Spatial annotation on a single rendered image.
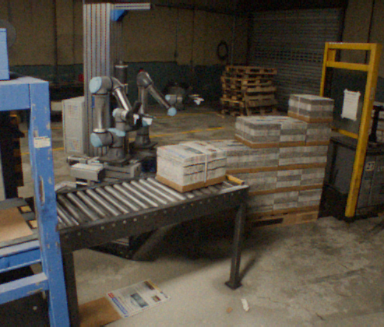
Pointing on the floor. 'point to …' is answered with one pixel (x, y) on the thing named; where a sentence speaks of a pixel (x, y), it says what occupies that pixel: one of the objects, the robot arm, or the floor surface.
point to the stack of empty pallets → (241, 77)
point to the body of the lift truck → (374, 163)
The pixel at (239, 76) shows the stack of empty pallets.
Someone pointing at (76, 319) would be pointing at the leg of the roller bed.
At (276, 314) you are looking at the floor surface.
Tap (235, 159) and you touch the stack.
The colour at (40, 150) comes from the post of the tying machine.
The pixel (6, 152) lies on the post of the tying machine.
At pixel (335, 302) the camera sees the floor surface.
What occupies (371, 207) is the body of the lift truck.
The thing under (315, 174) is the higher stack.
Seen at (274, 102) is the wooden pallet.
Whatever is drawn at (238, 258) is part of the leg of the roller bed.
